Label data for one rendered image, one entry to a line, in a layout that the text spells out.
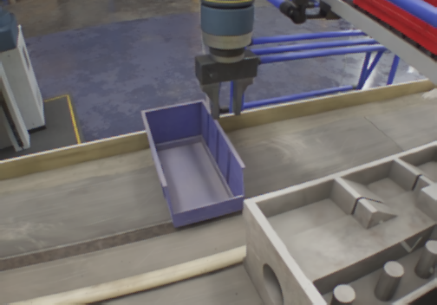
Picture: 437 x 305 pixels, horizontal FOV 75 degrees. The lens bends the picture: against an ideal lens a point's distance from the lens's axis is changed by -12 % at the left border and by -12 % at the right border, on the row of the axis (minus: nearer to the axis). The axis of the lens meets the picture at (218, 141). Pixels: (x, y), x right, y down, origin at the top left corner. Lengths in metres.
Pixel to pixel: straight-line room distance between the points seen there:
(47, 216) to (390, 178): 0.87
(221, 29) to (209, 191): 0.44
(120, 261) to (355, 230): 0.51
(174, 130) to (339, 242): 0.61
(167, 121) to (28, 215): 0.48
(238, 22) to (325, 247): 0.44
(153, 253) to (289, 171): 0.45
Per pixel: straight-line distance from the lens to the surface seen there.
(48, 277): 0.82
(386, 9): 0.67
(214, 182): 0.90
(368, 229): 0.64
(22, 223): 0.95
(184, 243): 0.78
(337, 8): 0.79
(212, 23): 0.63
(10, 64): 1.89
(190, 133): 1.02
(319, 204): 0.68
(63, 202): 0.95
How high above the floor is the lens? 1.39
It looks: 38 degrees down
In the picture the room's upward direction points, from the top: straight up
